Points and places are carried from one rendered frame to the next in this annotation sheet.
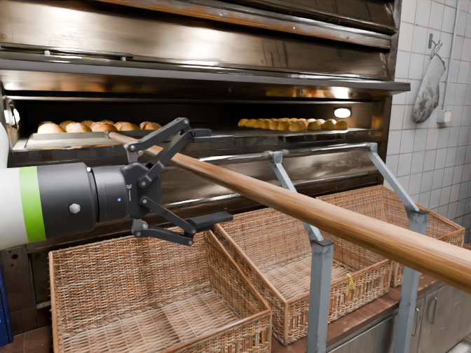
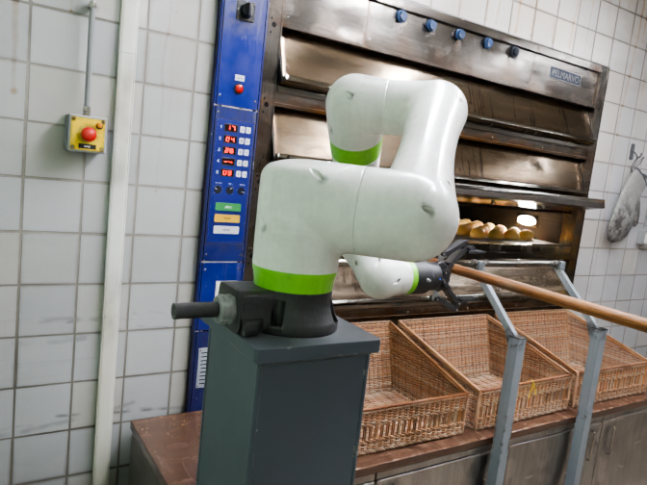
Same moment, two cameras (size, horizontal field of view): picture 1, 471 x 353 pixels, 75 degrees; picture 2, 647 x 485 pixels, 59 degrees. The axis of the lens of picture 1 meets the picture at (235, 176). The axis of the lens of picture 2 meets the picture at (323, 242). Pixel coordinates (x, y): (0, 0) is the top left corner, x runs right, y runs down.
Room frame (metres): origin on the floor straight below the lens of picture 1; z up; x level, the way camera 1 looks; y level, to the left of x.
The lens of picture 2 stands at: (-1.06, 0.50, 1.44)
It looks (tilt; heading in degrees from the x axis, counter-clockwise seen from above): 7 degrees down; 358
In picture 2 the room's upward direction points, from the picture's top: 6 degrees clockwise
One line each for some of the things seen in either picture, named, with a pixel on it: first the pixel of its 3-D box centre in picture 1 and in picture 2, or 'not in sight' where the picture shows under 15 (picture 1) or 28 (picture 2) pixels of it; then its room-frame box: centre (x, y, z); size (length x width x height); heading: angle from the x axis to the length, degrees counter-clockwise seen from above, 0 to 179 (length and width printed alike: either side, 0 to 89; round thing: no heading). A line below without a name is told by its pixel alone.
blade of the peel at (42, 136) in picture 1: (101, 131); not in sight; (1.51, 0.65, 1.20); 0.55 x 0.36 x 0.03; 122
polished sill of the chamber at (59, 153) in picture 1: (254, 141); (442, 245); (1.40, -0.09, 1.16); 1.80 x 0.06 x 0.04; 122
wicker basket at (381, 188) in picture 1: (386, 226); (568, 351); (1.48, -0.77, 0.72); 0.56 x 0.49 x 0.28; 120
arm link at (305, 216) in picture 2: not in sight; (307, 223); (-0.22, 0.51, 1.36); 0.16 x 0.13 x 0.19; 77
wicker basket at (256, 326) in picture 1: (155, 300); (365, 379); (0.86, 0.25, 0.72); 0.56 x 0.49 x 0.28; 121
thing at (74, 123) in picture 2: not in sight; (85, 134); (0.56, 1.15, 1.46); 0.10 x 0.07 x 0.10; 122
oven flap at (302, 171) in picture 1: (257, 171); (441, 277); (1.38, -0.10, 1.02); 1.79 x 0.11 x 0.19; 122
